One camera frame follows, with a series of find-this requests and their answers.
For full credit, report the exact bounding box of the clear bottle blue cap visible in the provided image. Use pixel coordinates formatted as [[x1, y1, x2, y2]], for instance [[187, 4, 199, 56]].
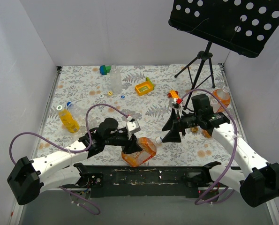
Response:
[[66, 102, 86, 125]]

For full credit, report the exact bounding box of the small clear bottle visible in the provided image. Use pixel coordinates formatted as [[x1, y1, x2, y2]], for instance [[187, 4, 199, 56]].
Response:
[[210, 98, 221, 113]]

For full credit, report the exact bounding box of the yellow toy box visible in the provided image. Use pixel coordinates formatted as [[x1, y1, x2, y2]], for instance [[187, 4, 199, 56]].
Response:
[[135, 77, 155, 96]]

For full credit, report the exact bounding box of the yellow juice bottle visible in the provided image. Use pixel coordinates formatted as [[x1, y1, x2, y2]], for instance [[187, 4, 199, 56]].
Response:
[[56, 105, 80, 134]]

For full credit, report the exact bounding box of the brown bottle cap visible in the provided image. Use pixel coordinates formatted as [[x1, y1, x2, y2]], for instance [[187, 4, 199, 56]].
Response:
[[191, 127, 198, 133]]

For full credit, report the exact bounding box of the blue green toy block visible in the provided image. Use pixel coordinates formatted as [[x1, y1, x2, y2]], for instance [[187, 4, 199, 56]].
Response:
[[99, 65, 111, 75]]

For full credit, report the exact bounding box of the orange toy car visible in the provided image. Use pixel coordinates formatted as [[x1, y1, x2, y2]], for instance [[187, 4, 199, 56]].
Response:
[[167, 90, 180, 99]]

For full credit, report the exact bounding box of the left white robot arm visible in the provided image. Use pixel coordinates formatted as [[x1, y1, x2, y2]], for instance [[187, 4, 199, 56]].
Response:
[[7, 118, 142, 205]]

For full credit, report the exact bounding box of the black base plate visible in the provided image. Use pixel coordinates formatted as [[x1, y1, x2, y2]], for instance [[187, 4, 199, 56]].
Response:
[[65, 165, 212, 198]]

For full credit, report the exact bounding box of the clear Pocari Sweat bottle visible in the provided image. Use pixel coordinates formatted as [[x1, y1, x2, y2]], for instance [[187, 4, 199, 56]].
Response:
[[109, 64, 122, 94]]

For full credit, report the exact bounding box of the orange label tea bottle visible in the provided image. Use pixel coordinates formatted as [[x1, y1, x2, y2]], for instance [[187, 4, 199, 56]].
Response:
[[121, 137, 161, 167]]

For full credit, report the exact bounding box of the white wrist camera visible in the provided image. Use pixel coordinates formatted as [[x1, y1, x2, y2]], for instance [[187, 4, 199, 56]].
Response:
[[126, 115, 141, 134], [169, 98, 183, 113]]

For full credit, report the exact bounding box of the floral table mat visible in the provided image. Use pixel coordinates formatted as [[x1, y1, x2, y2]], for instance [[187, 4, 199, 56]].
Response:
[[35, 65, 230, 166]]

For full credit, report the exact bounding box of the white tea bottle cap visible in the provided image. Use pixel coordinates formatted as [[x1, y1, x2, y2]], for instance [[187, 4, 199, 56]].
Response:
[[156, 137, 162, 144]]

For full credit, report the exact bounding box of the black music stand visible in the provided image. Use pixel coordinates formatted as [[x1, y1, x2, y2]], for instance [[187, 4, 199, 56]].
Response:
[[168, 0, 279, 111]]

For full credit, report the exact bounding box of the small orange bottle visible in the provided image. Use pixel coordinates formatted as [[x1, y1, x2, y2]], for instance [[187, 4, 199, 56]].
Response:
[[202, 129, 211, 138]]

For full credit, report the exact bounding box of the orange soda bottle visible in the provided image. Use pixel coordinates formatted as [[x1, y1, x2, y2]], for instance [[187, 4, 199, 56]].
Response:
[[210, 86, 231, 113]]

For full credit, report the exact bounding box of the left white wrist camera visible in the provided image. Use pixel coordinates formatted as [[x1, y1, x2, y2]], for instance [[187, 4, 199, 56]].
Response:
[[126, 115, 141, 134]]

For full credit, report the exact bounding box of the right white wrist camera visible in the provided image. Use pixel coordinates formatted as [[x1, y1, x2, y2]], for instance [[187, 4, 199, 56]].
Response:
[[169, 98, 183, 113]]

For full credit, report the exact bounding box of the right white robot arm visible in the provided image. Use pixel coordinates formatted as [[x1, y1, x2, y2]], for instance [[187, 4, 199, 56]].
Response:
[[162, 91, 279, 207]]

